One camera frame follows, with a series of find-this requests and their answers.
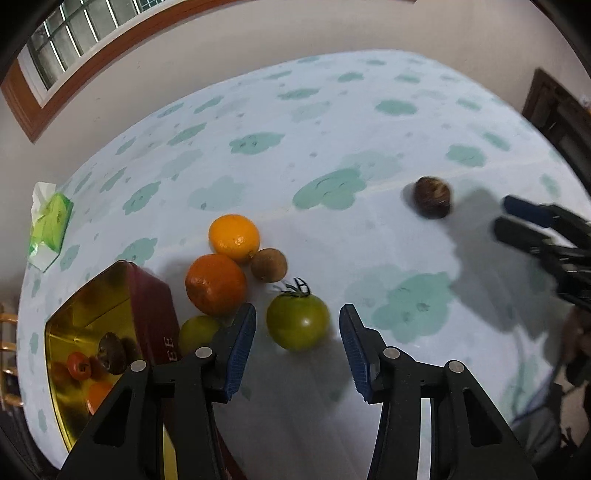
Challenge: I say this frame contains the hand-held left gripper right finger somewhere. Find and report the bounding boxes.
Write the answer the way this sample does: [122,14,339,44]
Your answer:
[338,304,541,480]

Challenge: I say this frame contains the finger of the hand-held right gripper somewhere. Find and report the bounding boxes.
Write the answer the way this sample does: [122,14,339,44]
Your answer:
[502,195,591,250]
[493,218,566,264]

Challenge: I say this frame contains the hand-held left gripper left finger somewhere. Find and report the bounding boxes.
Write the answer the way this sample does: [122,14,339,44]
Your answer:
[58,302,257,480]

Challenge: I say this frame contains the yellow-green tomato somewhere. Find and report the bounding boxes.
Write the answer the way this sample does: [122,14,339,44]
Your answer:
[178,315,225,358]

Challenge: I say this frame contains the green tomato with stem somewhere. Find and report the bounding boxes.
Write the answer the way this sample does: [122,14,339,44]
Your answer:
[266,278,332,352]

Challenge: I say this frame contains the orange mandarin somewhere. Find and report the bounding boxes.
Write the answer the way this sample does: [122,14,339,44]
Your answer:
[185,254,249,317]
[87,381,116,415]

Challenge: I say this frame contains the brown kiwi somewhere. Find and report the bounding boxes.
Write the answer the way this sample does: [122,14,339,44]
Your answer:
[250,248,289,283]

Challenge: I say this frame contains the dark brown passion fruit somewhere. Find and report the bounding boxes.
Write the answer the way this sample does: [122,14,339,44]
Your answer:
[412,176,453,219]
[98,331,127,376]

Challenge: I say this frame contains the yellow-orange orange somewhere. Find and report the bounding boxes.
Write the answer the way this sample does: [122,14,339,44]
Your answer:
[208,213,262,265]

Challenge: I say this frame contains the gold and red tin box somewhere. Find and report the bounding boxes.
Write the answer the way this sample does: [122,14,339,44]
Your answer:
[45,261,245,480]

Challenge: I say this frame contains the dark wooden furniture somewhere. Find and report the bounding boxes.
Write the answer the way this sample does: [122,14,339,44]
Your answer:
[522,68,591,185]

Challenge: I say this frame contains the small red tomato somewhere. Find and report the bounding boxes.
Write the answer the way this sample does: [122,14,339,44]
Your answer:
[67,352,95,381]

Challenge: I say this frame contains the flower-print tablecloth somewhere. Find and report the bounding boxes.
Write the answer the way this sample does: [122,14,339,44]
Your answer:
[16,50,587,480]

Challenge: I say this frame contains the green tissue box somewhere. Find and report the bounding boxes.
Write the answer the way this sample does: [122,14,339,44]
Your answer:
[27,182,75,273]

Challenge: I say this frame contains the wooden chair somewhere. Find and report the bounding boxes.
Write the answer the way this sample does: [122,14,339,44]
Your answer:
[0,302,24,411]

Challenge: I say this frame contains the wood-framed barred window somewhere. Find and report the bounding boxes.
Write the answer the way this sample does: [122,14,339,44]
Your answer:
[1,0,222,144]

